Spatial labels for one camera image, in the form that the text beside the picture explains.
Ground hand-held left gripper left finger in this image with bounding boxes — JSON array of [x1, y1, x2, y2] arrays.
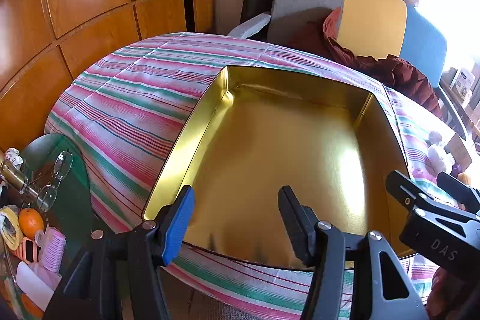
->
[[44, 185, 196, 320]]

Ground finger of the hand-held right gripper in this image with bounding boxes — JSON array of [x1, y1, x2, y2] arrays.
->
[[437, 172, 480, 212], [386, 171, 480, 272]]

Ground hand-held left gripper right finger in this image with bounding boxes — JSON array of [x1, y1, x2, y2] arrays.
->
[[278, 186, 430, 320]]

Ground cream printed carton box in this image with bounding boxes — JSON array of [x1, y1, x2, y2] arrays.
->
[[446, 134, 474, 171]]

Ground gold tin box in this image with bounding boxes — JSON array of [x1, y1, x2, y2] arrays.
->
[[142, 66, 417, 270]]

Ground wooden side desk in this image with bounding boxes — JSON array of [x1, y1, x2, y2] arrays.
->
[[440, 76, 480, 141]]

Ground glass side table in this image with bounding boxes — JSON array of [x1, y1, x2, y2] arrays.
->
[[0, 134, 94, 320]]

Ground white appliance carton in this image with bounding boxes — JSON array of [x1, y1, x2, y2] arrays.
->
[[450, 68, 474, 99]]

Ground maroon jacket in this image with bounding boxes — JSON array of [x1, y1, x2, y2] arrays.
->
[[289, 7, 443, 118]]

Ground pink hair roller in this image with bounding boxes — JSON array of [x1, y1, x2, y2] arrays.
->
[[39, 226, 66, 272]]

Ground eyeglasses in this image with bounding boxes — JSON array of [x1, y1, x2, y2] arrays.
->
[[35, 151, 74, 213]]

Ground striped pink green tablecloth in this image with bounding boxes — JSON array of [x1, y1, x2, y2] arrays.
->
[[44, 32, 466, 320]]

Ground orange fruit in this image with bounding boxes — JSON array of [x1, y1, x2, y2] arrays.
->
[[19, 208, 45, 236]]

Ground white plastic packet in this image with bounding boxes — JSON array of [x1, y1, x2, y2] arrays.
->
[[17, 262, 62, 302]]

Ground orange pink small case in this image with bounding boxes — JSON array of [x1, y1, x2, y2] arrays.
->
[[17, 237, 40, 264]]

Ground yellowish tape roll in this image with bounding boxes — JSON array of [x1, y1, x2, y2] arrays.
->
[[0, 205, 23, 249]]

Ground brass cylinder object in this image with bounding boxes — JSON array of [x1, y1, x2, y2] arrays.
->
[[0, 155, 38, 197]]

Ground crumpled white tissue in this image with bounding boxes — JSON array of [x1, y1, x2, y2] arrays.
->
[[4, 148, 25, 167]]

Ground bright window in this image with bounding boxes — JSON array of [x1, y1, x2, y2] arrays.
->
[[416, 0, 480, 73]]

